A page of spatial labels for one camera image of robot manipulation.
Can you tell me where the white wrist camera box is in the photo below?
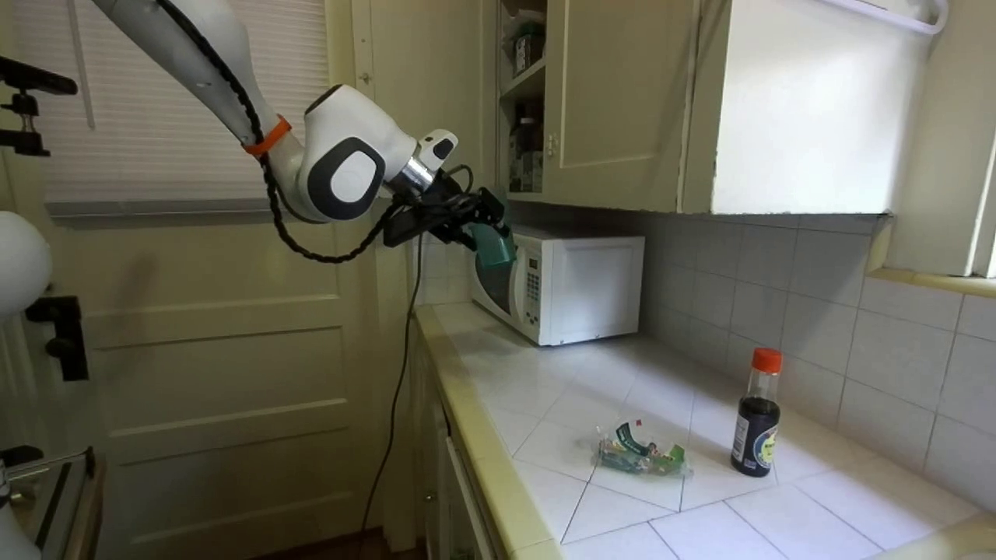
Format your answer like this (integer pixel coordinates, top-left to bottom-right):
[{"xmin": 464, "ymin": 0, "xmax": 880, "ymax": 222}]
[{"xmin": 417, "ymin": 129, "xmax": 456, "ymax": 168}]

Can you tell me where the dark sauce bottle red cap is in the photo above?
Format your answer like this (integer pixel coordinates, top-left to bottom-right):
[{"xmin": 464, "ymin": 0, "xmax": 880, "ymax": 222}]
[{"xmin": 730, "ymin": 349, "xmax": 784, "ymax": 476}]

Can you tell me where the black coiled robot cable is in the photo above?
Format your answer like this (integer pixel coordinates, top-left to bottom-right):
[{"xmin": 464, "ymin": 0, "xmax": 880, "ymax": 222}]
[{"xmin": 152, "ymin": 0, "xmax": 417, "ymax": 267}]

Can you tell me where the cream upper cabinet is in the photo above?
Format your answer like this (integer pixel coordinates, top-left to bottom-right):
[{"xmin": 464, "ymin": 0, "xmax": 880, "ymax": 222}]
[{"xmin": 498, "ymin": 0, "xmax": 950, "ymax": 218}]

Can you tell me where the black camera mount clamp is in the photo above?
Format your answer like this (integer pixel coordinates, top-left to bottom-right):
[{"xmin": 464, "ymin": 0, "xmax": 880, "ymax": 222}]
[{"xmin": 26, "ymin": 295, "xmax": 86, "ymax": 383}]

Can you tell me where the teal translucent plastic cup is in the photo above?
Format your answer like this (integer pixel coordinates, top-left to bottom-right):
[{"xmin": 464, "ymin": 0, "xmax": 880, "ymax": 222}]
[{"xmin": 468, "ymin": 222, "xmax": 513, "ymax": 267}]

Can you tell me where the window with white blinds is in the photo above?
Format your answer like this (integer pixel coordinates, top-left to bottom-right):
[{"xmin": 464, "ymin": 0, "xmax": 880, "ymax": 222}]
[{"xmin": 0, "ymin": 0, "xmax": 330, "ymax": 222}]

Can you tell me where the cream panelled door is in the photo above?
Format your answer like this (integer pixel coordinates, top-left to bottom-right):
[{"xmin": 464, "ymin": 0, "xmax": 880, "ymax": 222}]
[{"xmin": 0, "ymin": 152, "xmax": 417, "ymax": 560}]

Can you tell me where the white microwave oven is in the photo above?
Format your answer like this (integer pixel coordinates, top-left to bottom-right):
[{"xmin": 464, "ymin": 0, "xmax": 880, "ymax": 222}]
[{"xmin": 471, "ymin": 230, "xmax": 643, "ymax": 345}]

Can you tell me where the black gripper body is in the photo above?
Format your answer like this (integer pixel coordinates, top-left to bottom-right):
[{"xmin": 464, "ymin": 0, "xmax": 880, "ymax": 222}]
[{"xmin": 382, "ymin": 172, "xmax": 478, "ymax": 248}]

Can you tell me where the crumpled green plastic wrapper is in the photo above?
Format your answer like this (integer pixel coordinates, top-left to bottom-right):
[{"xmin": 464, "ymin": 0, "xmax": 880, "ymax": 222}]
[{"xmin": 595, "ymin": 421, "xmax": 688, "ymax": 476}]

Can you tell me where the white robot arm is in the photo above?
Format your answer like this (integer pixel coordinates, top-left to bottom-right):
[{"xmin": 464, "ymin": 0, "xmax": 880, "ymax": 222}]
[{"xmin": 94, "ymin": 0, "xmax": 509, "ymax": 259}]

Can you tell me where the black power cord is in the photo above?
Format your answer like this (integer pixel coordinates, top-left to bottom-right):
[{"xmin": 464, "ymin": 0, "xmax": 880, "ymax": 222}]
[{"xmin": 359, "ymin": 230, "xmax": 432, "ymax": 538}]

